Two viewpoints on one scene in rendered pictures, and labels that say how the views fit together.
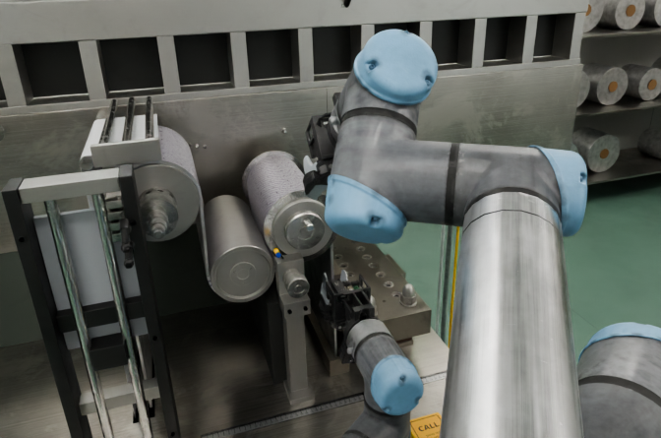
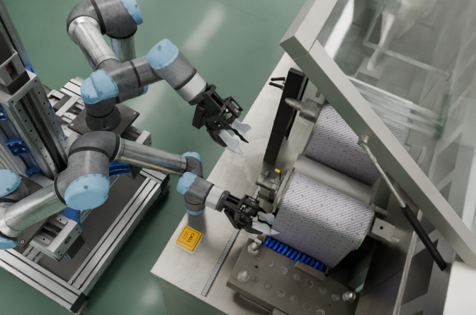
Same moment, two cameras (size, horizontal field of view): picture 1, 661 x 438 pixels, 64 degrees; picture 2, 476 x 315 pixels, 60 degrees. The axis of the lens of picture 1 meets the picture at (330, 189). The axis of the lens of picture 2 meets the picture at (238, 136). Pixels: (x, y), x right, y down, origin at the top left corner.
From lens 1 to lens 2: 1.37 m
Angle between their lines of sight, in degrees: 89
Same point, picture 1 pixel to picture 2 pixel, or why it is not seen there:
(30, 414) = not seen: hidden behind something
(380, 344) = (202, 184)
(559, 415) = (82, 35)
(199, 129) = not seen: hidden behind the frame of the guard
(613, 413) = (88, 136)
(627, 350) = (88, 165)
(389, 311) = (246, 260)
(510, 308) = (95, 40)
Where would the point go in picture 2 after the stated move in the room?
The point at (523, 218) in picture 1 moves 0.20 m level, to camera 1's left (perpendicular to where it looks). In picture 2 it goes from (100, 54) to (159, 21)
